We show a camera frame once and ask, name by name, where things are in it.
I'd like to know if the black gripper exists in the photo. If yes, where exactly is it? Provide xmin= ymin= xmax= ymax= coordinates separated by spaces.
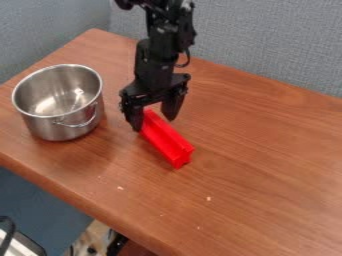
xmin=119 ymin=39 xmax=191 ymax=132

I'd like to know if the red plastic block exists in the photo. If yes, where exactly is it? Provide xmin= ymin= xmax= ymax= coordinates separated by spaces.
xmin=140 ymin=109 xmax=195 ymax=169

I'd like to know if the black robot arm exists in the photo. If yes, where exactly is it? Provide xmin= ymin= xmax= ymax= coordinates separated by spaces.
xmin=115 ymin=0 xmax=197 ymax=132

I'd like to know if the stainless steel pot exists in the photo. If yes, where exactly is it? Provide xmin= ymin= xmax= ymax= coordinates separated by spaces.
xmin=11 ymin=64 xmax=104 ymax=141

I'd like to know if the black white object bottom left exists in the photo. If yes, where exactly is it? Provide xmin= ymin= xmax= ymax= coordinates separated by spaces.
xmin=0 ymin=216 xmax=47 ymax=256

